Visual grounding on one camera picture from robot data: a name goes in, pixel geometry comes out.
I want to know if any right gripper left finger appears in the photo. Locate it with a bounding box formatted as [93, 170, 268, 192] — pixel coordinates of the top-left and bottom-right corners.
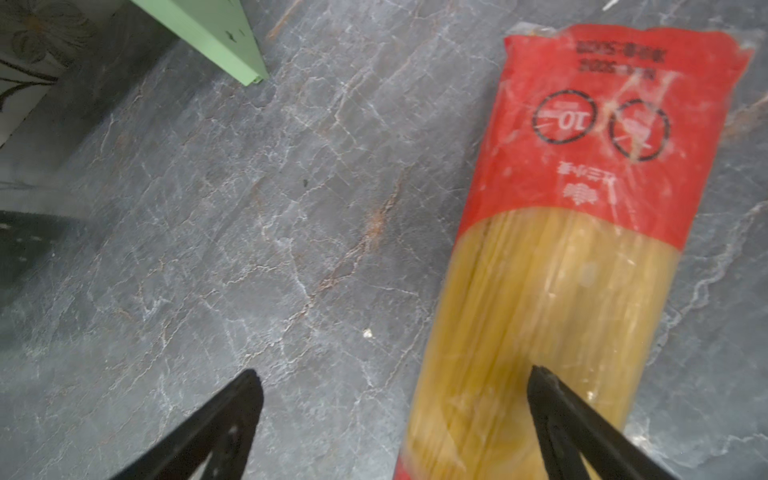
[114, 369, 264, 479]

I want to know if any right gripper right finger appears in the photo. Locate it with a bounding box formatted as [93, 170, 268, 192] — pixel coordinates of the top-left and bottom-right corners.
[527, 366, 674, 480]

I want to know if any red spaghetti bag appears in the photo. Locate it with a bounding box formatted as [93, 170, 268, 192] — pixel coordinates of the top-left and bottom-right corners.
[394, 22, 761, 479]

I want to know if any green two-tier shelf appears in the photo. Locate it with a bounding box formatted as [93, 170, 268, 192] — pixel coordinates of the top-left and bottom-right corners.
[134, 0, 269, 86]

